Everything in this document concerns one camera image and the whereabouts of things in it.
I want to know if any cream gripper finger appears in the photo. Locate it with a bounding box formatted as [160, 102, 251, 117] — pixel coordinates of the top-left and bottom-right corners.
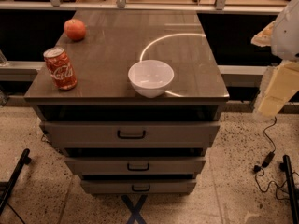
[257, 62, 299, 118]
[251, 21, 274, 47]

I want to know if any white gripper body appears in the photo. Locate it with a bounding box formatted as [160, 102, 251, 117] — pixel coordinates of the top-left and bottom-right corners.
[271, 0, 299, 61]

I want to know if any white bowl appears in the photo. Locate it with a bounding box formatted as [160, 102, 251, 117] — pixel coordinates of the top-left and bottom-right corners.
[128, 60, 175, 98]

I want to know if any red apple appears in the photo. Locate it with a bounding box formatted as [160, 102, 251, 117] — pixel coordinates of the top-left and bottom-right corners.
[64, 19, 86, 41]

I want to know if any black stand leg right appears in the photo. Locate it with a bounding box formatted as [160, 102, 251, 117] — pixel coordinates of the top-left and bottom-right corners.
[279, 155, 299, 224]

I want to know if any black stand leg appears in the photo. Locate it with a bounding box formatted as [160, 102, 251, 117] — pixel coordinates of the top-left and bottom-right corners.
[279, 155, 299, 224]
[0, 148, 31, 215]

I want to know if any grey drawer cabinet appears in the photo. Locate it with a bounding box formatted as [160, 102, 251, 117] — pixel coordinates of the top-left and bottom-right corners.
[25, 10, 229, 182]

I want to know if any bottom grey drawer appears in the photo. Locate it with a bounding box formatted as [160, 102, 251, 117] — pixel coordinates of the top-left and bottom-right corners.
[80, 179, 196, 194]

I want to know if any grey drawer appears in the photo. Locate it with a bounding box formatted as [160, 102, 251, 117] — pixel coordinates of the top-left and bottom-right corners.
[65, 157, 206, 175]
[80, 179, 196, 194]
[40, 121, 220, 148]

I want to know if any red cola can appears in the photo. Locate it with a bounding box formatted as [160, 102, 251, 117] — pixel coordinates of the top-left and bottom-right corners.
[43, 47, 77, 91]

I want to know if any middle grey drawer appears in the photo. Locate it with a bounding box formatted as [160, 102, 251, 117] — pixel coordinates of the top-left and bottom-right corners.
[65, 157, 206, 175]

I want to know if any top grey drawer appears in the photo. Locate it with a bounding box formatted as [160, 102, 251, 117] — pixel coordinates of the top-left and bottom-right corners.
[40, 121, 220, 148]

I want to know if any black stand leg left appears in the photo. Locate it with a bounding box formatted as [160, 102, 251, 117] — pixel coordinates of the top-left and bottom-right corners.
[0, 148, 31, 215]

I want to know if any black power cable with adapter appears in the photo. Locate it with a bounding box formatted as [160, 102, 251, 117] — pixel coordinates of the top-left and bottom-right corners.
[252, 116, 292, 202]

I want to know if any metal railing frame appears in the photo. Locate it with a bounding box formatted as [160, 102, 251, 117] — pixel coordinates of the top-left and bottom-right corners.
[0, 0, 289, 16]

